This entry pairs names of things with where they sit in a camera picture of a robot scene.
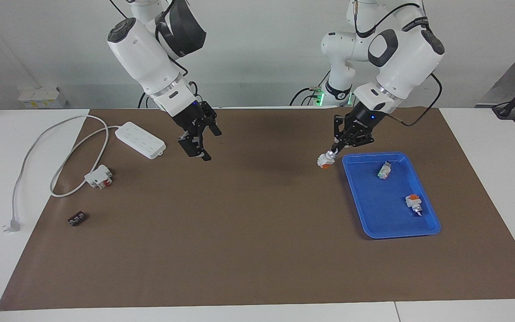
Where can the white box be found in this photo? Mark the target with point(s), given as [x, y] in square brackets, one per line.
[40, 98]

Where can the white and red circuit breaker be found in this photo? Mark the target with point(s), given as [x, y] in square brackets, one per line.
[98, 176]

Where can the white power strip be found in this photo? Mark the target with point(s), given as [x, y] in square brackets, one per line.
[141, 141]

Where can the brown table mat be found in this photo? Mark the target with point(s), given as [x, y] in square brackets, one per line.
[257, 223]

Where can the small dark terminal block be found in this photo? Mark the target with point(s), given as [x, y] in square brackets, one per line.
[76, 219]

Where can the blue plastic tray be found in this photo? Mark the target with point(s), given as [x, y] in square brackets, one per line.
[373, 201]

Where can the switch with green block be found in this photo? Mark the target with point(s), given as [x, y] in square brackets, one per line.
[384, 171]

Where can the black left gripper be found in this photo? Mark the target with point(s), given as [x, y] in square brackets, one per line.
[361, 118]

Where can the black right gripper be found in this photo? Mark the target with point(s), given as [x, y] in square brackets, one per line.
[195, 117]

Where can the switch with orange block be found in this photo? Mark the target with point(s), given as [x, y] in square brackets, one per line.
[414, 203]

